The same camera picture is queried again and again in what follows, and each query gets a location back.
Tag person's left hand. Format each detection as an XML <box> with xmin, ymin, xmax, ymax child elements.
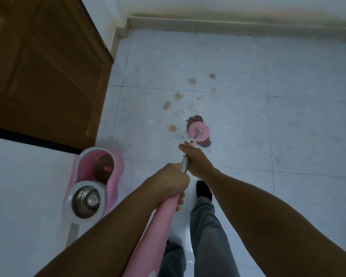
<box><xmin>146</xmin><ymin>163</ymin><xmax>191</xmax><ymax>213</ymax></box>

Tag person's right hand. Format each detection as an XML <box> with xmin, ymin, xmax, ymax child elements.
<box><xmin>178</xmin><ymin>141</ymin><xmax>220</xmax><ymax>178</ymax></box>

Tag pink spin mop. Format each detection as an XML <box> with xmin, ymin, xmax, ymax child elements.
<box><xmin>122</xmin><ymin>115</ymin><xmax>213</xmax><ymax>277</ymax></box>

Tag person's left forearm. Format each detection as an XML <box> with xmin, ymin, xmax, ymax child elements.
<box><xmin>33</xmin><ymin>177</ymin><xmax>162</xmax><ymax>277</ymax></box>

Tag person's right forearm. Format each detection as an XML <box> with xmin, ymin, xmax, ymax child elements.
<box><xmin>210</xmin><ymin>169</ymin><xmax>346</xmax><ymax>277</ymax></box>

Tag black sock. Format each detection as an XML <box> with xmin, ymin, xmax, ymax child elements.
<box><xmin>196</xmin><ymin>180</ymin><xmax>213</xmax><ymax>203</ymax></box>

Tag grey trousers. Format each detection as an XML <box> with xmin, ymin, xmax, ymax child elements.
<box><xmin>159</xmin><ymin>196</ymin><xmax>240</xmax><ymax>277</ymax></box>

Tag pink mop bucket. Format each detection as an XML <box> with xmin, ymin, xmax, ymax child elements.
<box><xmin>62</xmin><ymin>146</ymin><xmax>125</xmax><ymax>249</ymax></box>

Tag brown wooden door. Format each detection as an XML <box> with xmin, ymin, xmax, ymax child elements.
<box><xmin>0</xmin><ymin>0</ymin><xmax>114</xmax><ymax>151</ymax></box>

